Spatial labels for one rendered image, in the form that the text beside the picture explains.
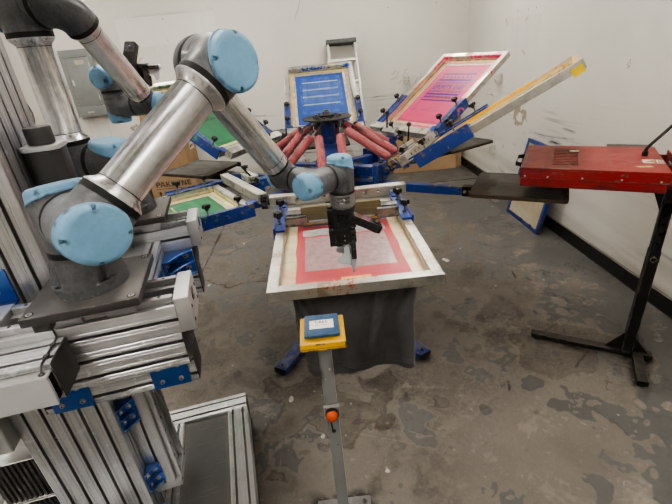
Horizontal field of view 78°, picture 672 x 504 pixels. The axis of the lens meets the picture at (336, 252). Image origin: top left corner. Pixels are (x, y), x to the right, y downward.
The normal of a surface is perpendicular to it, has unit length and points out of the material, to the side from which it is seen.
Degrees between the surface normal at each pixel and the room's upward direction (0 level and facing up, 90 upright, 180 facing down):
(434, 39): 90
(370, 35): 90
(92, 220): 95
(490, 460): 0
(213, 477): 0
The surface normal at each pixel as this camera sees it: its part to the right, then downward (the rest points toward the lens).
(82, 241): 0.64, 0.36
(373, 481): -0.08, -0.89
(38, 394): 0.25, 0.41
